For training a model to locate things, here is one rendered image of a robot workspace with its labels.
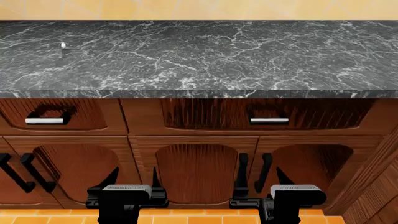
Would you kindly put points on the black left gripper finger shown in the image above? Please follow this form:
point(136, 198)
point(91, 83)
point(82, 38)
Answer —
point(109, 178)
point(156, 179)

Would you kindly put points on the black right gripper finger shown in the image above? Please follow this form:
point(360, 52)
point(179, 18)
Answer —
point(283, 178)
point(241, 193)

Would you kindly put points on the narrow wooden drawer front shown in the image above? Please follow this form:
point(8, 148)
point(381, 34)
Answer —
point(102, 112)

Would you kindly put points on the wide wooden drawer front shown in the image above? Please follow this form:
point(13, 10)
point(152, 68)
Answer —
point(202, 114)

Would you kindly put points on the wooden cabinet door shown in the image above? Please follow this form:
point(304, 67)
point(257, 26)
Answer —
point(84, 158)
point(311, 163)
point(196, 170)
point(9, 196)

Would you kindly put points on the ribbed wooden side panel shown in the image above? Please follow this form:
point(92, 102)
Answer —
point(367, 186)

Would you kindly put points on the silver metal spoon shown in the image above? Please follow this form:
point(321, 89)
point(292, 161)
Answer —
point(62, 45)

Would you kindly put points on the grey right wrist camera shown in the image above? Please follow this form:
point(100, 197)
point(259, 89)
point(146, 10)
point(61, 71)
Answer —
point(298, 192)

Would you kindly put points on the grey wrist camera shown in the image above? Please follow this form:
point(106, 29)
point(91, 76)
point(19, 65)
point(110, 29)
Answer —
point(127, 191)
point(298, 192)

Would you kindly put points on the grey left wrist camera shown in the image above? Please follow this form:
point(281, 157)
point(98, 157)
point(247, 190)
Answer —
point(127, 191)

